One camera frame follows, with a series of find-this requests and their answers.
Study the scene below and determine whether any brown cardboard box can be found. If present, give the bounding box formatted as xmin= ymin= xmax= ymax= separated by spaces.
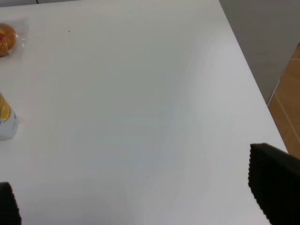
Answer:
xmin=268 ymin=45 xmax=300 ymax=158

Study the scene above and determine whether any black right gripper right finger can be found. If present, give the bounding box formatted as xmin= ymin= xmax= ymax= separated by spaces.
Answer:
xmin=248 ymin=143 xmax=300 ymax=225

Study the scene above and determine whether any white blue shampoo bottle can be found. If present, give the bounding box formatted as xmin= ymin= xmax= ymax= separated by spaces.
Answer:
xmin=0 ymin=94 xmax=19 ymax=141

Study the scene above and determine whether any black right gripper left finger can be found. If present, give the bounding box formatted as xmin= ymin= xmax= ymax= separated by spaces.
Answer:
xmin=0 ymin=182 xmax=22 ymax=225

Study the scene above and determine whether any wrapped fruit tart pastry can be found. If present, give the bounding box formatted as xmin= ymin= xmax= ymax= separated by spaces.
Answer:
xmin=0 ymin=18 xmax=29 ymax=59

